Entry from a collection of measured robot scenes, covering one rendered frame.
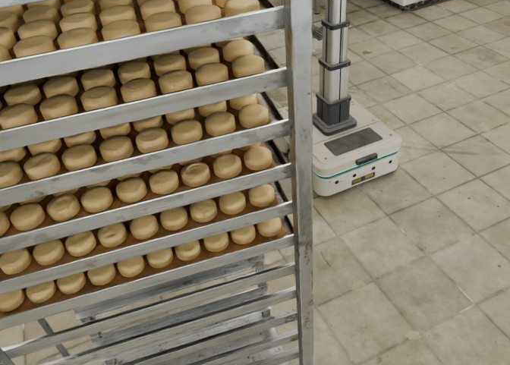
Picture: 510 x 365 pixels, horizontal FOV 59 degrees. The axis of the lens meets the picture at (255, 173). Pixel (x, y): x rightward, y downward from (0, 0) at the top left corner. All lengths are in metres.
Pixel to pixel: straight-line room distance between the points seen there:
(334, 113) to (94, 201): 1.87
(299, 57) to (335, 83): 1.79
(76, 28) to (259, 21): 0.25
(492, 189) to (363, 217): 0.73
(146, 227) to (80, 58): 0.35
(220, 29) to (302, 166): 0.26
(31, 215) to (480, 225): 2.12
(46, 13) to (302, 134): 0.42
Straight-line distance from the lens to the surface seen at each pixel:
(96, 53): 0.62
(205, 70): 0.71
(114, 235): 0.86
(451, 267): 2.30
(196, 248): 0.91
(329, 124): 2.54
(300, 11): 0.62
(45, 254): 0.89
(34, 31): 0.72
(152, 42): 0.62
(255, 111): 0.76
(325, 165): 2.35
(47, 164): 0.76
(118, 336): 1.76
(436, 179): 2.73
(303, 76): 0.66
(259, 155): 0.81
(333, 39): 2.33
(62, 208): 0.81
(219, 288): 0.96
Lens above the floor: 1.74
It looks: 40 degrees down
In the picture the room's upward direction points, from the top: 6 degrees counter-clockwise
